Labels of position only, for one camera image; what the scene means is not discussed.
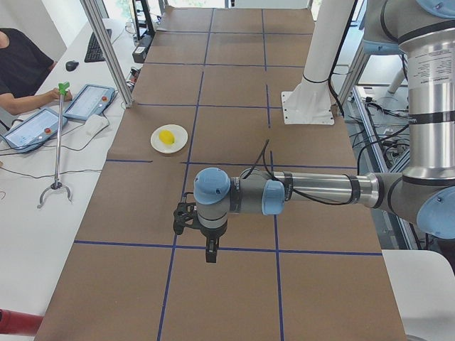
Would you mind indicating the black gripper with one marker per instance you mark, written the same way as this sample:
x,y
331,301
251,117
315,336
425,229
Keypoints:
x,y
211,236

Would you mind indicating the yellow lemon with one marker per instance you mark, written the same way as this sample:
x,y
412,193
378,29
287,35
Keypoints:
x,y
166,137

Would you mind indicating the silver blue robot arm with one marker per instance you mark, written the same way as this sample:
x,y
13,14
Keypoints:
x,y
422,194

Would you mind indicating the white plate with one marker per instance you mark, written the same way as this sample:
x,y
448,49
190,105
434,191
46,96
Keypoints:
x,y
181,138

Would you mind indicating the brown paper table cover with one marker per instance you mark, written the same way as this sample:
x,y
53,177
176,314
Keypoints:
x,y
166,251

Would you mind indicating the white cloth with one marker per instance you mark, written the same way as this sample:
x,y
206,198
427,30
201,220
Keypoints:
x,y
95,124

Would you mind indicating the blue teach pendant far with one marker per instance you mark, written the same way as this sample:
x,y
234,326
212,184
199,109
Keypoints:
x,y
90,100

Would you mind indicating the blue teach pendant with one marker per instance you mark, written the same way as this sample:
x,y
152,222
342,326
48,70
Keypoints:
x,y
33,132
90,100

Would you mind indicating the black box device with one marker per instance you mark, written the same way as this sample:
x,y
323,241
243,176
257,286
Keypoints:
x,y
140,52

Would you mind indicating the blue teach pendant near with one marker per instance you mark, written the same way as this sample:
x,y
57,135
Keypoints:
x,y
33,132

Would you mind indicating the red cylinder object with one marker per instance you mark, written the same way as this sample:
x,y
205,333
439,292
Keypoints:
x,y
21,324

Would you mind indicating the white chair corner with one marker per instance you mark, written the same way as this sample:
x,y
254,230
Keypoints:
x,y
423,285

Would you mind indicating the black keyboard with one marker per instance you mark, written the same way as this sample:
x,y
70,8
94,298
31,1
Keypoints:
x,y
94,52

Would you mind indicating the black computer mouse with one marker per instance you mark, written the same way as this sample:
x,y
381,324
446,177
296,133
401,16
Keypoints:
x,y
71,65

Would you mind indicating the person in black shirt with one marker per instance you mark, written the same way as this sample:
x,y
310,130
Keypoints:
x,y
24,68

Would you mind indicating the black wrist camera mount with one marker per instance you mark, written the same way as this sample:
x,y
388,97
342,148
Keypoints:
x,y
185,216

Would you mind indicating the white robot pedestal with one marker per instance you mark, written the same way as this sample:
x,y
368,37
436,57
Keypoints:
x,y
310,101

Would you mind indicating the reacher grabber tool green handle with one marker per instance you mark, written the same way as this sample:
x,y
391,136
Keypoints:
x,y
56,184

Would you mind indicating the aluminium frame post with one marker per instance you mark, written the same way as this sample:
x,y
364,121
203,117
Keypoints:
x,y
94,17

